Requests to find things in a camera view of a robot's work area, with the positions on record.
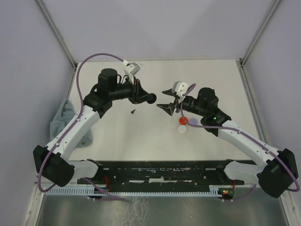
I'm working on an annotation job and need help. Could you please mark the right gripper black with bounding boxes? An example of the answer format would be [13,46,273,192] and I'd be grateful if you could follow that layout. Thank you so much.
[156,88,206,117]

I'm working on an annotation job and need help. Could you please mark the aluminium frame post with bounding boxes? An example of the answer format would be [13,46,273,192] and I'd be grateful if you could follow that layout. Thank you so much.
[34,0,77,68]
[239,0,283,68]

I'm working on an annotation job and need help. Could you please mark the black round case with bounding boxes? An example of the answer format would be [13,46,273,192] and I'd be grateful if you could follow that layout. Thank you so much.
[147,93,157,104]

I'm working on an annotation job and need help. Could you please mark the blue cloth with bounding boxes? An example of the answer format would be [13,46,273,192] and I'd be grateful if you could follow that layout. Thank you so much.
[49,98,93,148]

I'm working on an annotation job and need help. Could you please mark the right aluminium frame post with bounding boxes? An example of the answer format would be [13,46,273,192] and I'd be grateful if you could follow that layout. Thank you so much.
[239,0,283,68]

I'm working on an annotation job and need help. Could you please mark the red round case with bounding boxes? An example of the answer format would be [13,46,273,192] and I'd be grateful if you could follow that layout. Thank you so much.
[179,117,189,125]

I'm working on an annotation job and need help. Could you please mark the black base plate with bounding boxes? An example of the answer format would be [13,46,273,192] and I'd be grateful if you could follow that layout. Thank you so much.
[90,161,244,192]

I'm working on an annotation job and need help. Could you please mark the purple round case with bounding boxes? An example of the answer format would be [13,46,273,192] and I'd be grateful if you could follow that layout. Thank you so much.
[189,117,199,126]

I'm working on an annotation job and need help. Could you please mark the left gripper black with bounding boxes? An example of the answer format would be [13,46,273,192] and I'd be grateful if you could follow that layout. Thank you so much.
[110,76,153,105]

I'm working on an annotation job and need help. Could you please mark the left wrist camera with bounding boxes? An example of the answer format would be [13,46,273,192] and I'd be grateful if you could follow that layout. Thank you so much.
[122,60,141,84]

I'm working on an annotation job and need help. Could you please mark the light blue cable duct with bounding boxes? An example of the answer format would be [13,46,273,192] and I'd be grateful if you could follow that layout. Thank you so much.
[45,186,222,197]

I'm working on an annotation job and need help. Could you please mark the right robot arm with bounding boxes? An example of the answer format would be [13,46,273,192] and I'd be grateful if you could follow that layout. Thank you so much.
[157,82,301,198]

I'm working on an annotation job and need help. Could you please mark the white earbud charging case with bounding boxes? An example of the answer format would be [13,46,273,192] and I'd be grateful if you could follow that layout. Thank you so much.
[178,125,187,134]

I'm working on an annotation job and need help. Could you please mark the left aluminium frame post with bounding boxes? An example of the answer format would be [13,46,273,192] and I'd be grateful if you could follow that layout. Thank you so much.
[34,0,77,68]

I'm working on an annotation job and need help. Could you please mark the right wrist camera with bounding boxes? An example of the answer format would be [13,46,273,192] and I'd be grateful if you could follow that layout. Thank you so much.
[172,81,189,98]

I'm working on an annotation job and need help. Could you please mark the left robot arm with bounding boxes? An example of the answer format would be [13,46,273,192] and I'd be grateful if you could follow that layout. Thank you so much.
[33,68,157,187]

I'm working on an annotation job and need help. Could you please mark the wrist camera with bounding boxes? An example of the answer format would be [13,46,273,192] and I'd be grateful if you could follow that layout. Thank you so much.
[172,81,189,98]
[122,60,141,84]

